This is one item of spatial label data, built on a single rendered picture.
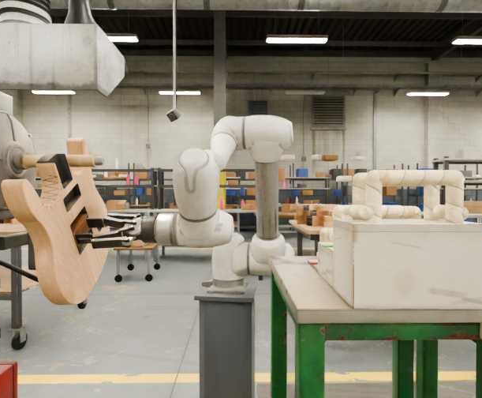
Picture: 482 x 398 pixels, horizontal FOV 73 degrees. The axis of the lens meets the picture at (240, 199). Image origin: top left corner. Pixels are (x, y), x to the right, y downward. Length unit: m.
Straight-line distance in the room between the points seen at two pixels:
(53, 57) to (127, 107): 12.04
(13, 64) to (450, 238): 0.98
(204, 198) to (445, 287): 0.54
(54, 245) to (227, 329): 0.96
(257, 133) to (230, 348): 0.97
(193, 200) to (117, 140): 12.00
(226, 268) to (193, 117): 10.91
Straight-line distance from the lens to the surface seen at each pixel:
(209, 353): 1.67
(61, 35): 0.87
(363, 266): 0.72
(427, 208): 0.87
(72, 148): 1.05
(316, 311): 0.72
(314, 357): 0.76
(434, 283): 0.78
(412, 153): 13.60
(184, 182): 0.77
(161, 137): 12.34
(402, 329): 0.81
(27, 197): 0.80
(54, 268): 0.89
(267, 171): 1.36
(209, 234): 0.87
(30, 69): 0.88
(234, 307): 1.57
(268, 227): 1.47
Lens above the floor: 1.16
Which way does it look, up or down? 1 degrees down
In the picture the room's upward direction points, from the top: straight up
